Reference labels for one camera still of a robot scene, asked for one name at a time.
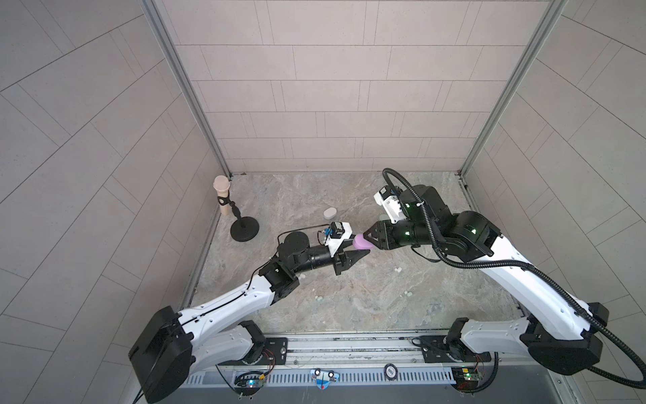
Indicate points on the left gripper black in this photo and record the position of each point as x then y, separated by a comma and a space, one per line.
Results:
345, 260

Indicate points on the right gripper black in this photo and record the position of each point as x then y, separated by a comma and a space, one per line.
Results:
383, 231

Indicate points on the pink earbud charging case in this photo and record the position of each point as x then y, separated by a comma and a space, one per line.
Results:
360, 243

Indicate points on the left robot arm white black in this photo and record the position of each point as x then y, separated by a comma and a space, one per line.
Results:
174, 344

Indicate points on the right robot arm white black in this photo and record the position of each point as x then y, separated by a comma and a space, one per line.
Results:
552, 334

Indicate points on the white earbud charging case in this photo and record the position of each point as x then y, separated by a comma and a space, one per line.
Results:
330, 213

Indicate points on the beige microphone on black stand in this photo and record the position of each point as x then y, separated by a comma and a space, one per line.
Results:
244, 228

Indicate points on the round black sticker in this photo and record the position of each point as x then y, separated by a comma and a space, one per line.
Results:
391, 372

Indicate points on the blue white small device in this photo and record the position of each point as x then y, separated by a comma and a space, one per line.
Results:
324, 378

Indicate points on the left green circuit board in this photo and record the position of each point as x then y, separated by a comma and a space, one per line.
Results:
249, 383

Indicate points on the green circuit board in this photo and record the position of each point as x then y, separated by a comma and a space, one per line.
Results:
466, 378
249, 383

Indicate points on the right green circuit board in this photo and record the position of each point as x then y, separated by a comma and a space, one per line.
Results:
466, 378

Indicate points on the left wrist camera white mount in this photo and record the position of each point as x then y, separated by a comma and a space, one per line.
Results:
335, 236

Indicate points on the aluminium rail frame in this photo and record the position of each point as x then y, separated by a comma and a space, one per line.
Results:
309, 351

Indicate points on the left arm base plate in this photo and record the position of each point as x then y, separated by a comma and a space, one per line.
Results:
272, 351

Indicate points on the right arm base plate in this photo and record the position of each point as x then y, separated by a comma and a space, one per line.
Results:
436, 349

